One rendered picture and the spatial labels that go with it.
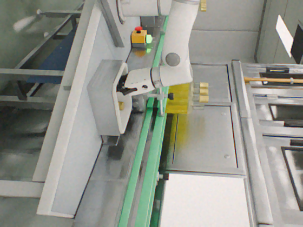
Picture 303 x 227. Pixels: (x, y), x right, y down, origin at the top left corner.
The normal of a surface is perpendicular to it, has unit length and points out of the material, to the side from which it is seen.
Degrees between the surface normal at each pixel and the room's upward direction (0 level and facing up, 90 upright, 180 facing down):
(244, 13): 90
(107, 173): 90
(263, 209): 90
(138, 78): 105
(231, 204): 90
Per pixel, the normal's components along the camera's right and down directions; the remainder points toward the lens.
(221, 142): -0.02, -0.80
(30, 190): -0.05, -0.47
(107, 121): -0.08, 0.59
